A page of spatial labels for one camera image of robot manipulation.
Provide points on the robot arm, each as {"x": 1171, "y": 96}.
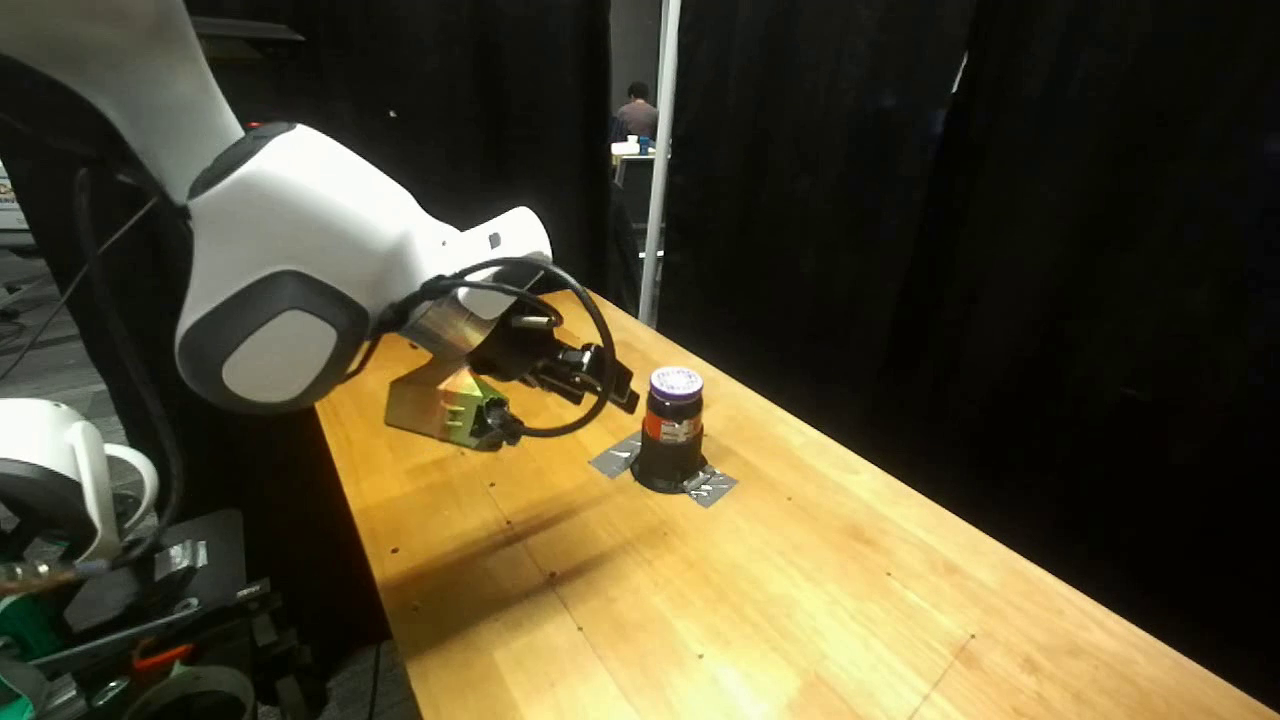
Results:
{"x": 290, "y": 230}

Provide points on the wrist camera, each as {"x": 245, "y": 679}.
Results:
{"x": 440, "y": 405}

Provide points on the dark jar with purple lid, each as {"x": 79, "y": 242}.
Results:
{"x": 672, "y": 430}

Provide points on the grey tape roll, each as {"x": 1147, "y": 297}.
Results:
{"x": 190, "y": 690}

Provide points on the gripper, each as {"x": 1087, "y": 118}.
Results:
{"x": 505, "y": 345}

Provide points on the black curtain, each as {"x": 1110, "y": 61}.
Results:
{"x": 450, "y": 110}
{"x": 1000, "y": 300}

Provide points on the white pole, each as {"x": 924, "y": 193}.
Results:
{"x": 660, "y": 150}

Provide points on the person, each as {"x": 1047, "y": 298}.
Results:
{"x": 636, "y": 115}

